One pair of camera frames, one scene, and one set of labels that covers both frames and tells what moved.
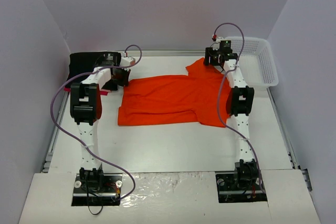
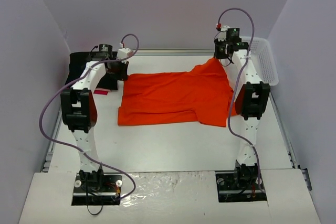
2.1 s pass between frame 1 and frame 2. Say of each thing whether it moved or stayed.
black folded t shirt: stayed
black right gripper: moved
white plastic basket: stayed
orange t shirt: stayed
